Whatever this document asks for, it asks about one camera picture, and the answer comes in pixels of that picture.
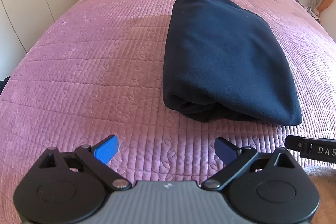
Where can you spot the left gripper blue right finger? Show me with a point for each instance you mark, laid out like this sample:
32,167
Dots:
226,151

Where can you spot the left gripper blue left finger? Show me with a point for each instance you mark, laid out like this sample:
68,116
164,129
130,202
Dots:
106,149

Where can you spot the navy striped track garment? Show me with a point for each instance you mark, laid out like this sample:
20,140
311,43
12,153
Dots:
223,61

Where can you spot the pink quilted bedspread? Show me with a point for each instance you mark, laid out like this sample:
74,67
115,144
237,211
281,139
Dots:
98,71

